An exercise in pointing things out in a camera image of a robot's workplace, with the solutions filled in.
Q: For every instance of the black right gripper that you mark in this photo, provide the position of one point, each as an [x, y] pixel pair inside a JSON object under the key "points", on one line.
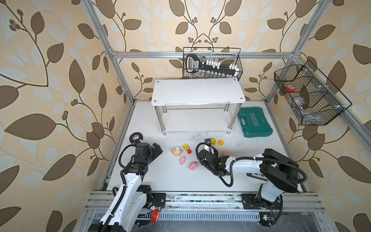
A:
{"points": [[215, 155]]}

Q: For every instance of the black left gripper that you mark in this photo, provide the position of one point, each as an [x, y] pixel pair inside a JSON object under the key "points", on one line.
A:
{"points": [[154, 153]]}

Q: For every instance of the orange cat toy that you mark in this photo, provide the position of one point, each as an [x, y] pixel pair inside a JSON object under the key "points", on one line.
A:
{"points": [[177, 151]]}

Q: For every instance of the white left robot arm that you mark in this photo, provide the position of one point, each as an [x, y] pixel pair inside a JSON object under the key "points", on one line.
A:
{"points": [[132, 196]]}

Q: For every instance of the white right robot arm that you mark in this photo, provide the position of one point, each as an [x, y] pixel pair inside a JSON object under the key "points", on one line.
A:
{"points": [[282, 173]]}

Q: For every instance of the black tape roll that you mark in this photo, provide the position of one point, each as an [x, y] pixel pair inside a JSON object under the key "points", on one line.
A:
{"points": [[136, 135]]}

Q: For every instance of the large pink pig toy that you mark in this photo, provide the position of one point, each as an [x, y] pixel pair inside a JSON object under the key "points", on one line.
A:
{"points": [[193, 166]]}

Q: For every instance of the yellow red toy car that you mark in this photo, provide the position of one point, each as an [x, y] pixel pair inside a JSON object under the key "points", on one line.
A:
{"points": [[187, 148]]}

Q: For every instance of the green plastic tool case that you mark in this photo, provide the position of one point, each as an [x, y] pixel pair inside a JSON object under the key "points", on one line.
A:
{"points": [[254, 123]]}

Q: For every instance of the red emergency button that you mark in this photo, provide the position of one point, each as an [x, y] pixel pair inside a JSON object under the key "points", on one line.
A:
{"points": [[155, 216]]}

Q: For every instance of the white two-tier shelf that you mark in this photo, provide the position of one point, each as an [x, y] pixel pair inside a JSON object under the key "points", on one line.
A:
{"points": [[197, 105]]}

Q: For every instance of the black socket set holder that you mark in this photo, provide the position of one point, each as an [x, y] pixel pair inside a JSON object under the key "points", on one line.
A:
{"points": [[194, 64]]}

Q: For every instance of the red tape roll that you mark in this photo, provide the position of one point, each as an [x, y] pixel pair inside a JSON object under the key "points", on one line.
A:
{"points": [[290, 88]]}

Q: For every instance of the black wire basket back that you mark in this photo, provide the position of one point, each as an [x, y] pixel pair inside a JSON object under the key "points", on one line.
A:
{"points": [[225, 55]]}

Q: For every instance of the black wire basket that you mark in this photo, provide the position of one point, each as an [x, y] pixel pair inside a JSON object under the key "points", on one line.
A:
{"points": [[318, 98], [225, 55]]}

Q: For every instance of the black wire basket right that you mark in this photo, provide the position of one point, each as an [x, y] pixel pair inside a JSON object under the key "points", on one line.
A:
{"points": [[318, 98]]}

